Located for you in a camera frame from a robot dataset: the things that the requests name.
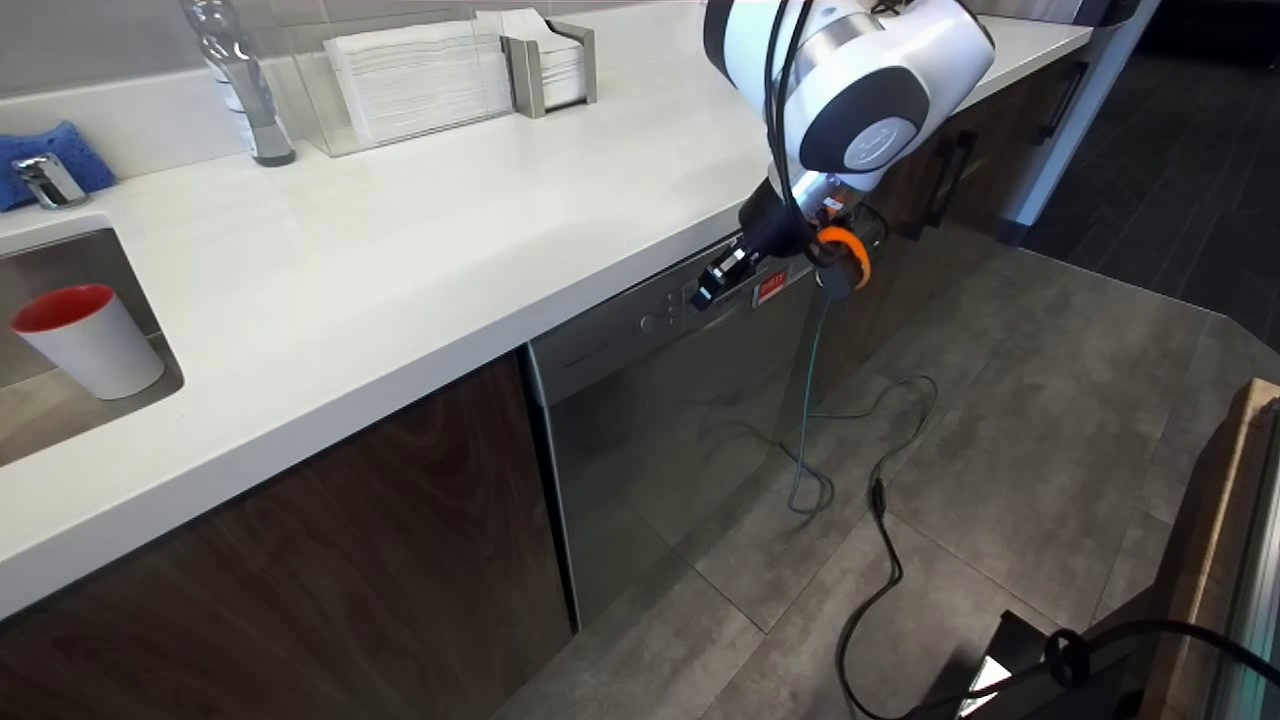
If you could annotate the grey napkin holder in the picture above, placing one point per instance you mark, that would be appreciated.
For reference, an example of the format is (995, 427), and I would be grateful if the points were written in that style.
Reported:
(522, 78)

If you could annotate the white dish rack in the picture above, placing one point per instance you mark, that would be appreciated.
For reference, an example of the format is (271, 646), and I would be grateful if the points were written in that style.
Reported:
(413, 83)

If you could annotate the dark wood sink cabinet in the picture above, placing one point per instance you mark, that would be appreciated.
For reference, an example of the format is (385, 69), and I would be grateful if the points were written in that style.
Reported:
(332, 575)

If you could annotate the white cup red inside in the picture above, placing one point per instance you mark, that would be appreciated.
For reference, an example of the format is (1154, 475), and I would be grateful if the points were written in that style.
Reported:
(103, 354)

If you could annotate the wooden robot cart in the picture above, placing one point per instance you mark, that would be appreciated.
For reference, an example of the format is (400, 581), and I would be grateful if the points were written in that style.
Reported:
(1201, 575)

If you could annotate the steel undermount sink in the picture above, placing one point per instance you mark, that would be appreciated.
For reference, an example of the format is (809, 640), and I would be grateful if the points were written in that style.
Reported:
(52, 427)

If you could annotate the white napkins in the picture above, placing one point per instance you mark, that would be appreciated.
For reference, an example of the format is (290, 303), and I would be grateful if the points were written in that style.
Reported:
(561, 73)

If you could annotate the red sticker on dishwasher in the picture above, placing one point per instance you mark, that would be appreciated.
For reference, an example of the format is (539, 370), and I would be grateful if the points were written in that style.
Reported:
(773, 289)

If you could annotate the chrome faucet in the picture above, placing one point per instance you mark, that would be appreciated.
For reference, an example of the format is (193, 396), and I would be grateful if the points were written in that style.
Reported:
(50, 181)

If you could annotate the black device with white label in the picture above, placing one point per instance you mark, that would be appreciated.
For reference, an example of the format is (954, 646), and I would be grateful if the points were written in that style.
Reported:
(1020, 634)

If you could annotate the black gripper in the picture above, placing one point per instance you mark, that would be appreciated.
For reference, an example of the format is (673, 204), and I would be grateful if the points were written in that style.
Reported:
(782, 224)

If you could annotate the stainless steel dishwasher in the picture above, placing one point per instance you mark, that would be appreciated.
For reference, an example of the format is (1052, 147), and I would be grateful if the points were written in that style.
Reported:
(667, 440)

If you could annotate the black wrist camera orange mount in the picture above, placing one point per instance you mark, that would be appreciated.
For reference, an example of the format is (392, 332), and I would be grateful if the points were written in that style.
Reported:
(843, 252)

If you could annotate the white upright panel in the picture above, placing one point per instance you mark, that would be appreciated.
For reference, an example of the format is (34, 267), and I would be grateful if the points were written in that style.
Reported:
(1081, 104)

